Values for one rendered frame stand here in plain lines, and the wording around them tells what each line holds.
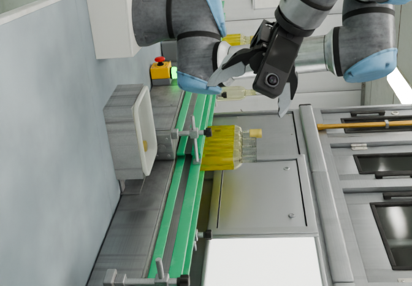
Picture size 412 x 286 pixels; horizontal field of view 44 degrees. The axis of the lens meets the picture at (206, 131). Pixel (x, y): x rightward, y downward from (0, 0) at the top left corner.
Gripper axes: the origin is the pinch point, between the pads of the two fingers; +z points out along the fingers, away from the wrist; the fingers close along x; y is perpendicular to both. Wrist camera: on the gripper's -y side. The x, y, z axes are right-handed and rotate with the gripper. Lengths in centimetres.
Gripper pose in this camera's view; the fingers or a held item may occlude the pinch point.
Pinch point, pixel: (243, 104)
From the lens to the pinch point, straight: 94.9
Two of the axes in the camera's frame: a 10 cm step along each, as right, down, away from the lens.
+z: -3.7, 6.1, 7.0
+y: 1.7, -7.0, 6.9
